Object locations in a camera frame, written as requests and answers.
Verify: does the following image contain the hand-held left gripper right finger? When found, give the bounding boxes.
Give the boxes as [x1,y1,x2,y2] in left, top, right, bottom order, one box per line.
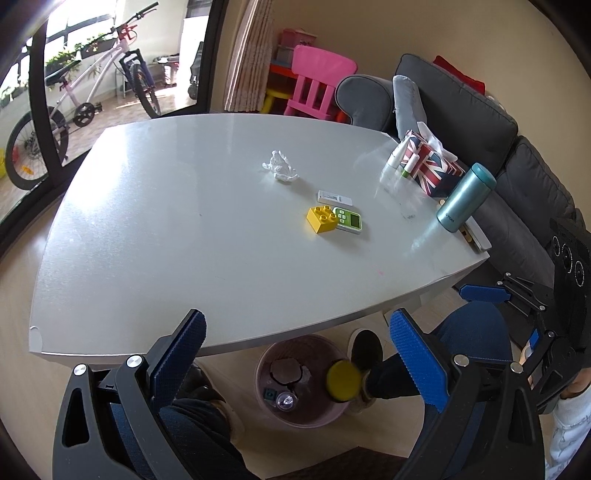
[389,308,548,480]

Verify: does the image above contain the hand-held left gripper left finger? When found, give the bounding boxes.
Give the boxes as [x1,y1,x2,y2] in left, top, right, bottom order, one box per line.
[52,309,207,480]

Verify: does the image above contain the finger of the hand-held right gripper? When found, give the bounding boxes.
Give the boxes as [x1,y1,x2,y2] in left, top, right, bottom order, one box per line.
[510,328,579,412]
[458,273,553,320]

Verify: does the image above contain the pink trash bin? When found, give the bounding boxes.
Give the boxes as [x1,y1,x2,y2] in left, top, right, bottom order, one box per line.
[254,335,354,428]

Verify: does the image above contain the person's right leg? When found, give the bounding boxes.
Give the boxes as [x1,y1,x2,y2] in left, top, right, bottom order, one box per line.
[365,305,515,402]

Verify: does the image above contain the person's leg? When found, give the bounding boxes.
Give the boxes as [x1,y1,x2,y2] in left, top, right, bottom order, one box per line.
[365,305,515,402]
[108,397,250,480]

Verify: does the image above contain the person's right shoe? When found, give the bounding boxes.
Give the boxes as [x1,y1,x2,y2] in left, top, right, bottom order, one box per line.
[347,329,385,409]

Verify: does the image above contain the person's shoe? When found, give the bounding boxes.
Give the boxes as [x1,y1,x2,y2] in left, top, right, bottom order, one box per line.
[185,360,247,446]
[347,329,385,409]

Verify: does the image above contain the person's left leg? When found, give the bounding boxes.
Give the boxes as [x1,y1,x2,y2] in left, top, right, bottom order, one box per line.
[108,397,250,480]

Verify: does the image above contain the person's left shoe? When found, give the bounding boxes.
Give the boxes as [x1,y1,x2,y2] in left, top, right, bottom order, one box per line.
[185,360,247,446]

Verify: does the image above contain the teal thermos bottle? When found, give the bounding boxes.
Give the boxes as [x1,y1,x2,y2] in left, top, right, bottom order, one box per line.
[436,162,497,233]

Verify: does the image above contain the flag print tissue box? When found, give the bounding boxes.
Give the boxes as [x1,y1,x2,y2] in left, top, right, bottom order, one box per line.
[401,122,465,198]

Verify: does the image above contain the green white handheld device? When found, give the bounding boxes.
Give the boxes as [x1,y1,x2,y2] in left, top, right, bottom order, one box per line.
[333,208,364,237]

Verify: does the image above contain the yellow building block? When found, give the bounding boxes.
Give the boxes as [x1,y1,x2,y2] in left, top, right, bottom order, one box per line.
[307,205,343,234]

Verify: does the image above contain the small white box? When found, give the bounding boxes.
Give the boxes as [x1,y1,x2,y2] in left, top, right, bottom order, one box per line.
[317,189,354,207]

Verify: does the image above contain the grey sofa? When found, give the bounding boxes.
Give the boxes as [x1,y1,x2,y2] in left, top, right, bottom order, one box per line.
[335,54,583,296]

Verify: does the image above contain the grey pillow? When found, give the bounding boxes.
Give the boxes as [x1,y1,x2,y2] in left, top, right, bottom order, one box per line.
[392,75,430,139]

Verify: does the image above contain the red cushion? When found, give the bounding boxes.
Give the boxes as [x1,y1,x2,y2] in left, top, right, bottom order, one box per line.
[433,55,486,93]

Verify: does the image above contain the crumpled clear plastic wrapper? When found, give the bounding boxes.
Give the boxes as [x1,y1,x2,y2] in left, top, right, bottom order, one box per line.
[262,149,298,182]

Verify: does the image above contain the pink plastic chair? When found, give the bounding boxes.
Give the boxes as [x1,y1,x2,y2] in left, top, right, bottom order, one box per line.
[284,45,358,123]

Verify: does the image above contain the yellow plastic stool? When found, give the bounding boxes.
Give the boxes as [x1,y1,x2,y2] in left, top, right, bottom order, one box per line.
[261,90,294,114]

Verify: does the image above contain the red kids table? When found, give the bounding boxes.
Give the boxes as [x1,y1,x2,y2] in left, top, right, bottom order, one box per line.
[270,62,296,93]

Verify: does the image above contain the white bicycle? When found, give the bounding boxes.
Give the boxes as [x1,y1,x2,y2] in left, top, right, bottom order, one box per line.
[4,1,162,190]

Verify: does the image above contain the pink storage box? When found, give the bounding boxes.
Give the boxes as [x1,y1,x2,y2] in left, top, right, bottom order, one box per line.
[281,28,319,49]

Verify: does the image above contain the striped curtain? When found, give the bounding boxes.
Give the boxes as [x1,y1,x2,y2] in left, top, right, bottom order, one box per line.
[224,0,275,113]

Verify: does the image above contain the row of potted plants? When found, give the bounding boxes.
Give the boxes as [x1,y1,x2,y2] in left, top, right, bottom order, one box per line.
[0,34,118,100]

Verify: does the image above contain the black sliding door frame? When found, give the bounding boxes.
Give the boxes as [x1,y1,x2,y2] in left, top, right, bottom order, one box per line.
[0,0,229,250]

